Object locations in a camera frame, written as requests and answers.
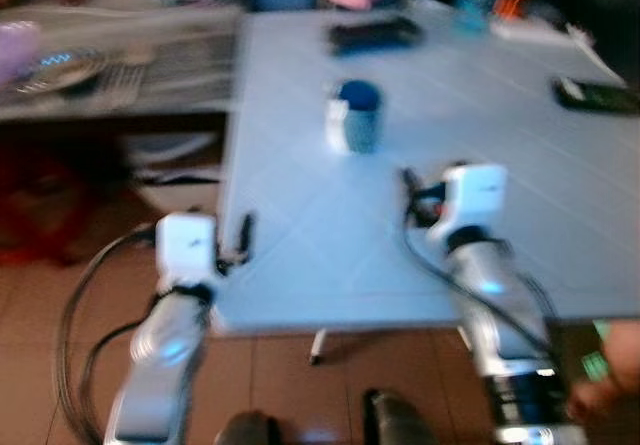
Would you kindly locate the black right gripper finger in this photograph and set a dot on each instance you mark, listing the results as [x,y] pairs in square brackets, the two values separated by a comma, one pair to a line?
[409,182]

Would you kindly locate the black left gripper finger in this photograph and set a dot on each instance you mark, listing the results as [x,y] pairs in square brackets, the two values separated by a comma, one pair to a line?
[246,233]

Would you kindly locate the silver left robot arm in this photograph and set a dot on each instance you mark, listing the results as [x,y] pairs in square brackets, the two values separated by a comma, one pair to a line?
[165,350]

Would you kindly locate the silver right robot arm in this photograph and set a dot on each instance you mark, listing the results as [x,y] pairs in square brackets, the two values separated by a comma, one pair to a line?
[500,305]

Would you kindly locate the person's hand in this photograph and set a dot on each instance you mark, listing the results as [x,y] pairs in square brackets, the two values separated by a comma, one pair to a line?
[610,375]

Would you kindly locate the table leg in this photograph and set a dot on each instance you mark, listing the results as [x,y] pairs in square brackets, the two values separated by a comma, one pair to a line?
[317,348]

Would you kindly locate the black flat remote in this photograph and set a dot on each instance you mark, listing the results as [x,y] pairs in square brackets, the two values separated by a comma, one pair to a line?
[375,34]

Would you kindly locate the black left robot foot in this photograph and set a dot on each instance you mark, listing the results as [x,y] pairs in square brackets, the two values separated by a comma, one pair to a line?
[248,430]

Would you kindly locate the black robot foot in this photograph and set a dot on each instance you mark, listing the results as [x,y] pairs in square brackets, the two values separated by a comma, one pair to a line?
[400,423]
[248,430]

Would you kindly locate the grey slatted side table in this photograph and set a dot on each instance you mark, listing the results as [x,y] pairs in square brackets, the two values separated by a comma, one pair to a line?
[180,65]

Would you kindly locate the red bag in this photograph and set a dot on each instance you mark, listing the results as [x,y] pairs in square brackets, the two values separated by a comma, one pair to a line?
[45,205]

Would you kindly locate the black phone with white label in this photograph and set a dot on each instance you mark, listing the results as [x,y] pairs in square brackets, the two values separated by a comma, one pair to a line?
[598,97]

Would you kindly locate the black right robot foot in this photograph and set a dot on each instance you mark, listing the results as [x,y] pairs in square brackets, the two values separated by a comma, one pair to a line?
[400,423]

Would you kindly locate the round patterned plate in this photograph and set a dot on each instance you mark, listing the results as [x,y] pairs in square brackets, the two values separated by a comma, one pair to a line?
[55,73]

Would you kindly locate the purple soft object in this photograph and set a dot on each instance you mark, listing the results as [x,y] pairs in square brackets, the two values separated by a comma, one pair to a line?
[17,53]

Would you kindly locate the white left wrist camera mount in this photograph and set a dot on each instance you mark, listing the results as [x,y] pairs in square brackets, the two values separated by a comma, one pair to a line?
[185,245]

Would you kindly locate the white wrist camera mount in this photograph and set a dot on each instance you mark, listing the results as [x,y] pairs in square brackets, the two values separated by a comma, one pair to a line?
[185,245]
[475,195]

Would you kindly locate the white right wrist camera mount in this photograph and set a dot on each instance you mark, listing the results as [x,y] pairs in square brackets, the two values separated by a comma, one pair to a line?
[475,195]

